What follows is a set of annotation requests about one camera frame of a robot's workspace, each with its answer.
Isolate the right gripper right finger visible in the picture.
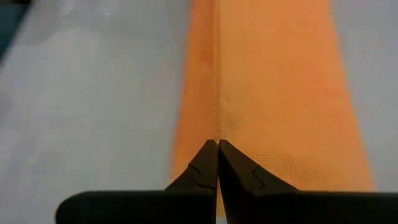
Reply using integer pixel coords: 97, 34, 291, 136
218, 139, 398, 224

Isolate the orange towel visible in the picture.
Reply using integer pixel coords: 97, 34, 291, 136
169, 0, 376, 218

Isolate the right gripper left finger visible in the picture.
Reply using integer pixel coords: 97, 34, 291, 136
55, 139, 220, 224

